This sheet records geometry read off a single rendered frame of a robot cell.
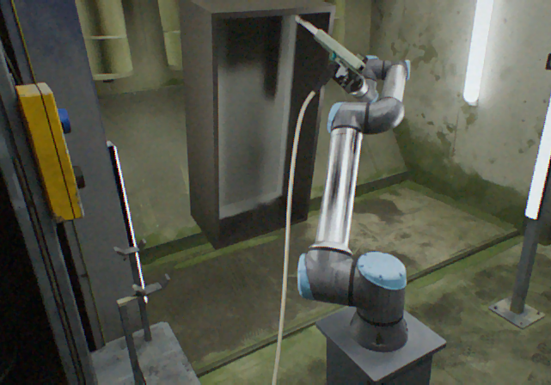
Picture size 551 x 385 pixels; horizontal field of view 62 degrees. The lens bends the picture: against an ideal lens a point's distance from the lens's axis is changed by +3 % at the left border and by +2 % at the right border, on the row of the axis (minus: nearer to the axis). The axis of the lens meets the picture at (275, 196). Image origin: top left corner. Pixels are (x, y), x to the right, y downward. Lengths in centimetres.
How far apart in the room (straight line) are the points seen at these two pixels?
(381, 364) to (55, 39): 134
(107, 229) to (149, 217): 160
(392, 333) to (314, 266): 32
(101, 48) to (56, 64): 159
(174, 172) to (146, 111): 48
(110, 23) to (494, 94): 259
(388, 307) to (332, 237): 28
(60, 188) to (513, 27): 306
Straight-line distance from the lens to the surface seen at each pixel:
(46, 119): 94
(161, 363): 134
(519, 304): 287
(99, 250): 164
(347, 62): 191
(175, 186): 329
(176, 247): 324
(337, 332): 160
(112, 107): 341
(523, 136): 353
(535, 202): 256
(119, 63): 305
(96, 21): 302
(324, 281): 145
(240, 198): 278
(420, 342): 161
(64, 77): 147
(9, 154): 99
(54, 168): 97
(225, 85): 239
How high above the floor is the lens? 170
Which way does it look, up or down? 24 degrees down
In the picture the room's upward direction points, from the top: 3 degrees counter-clockwise
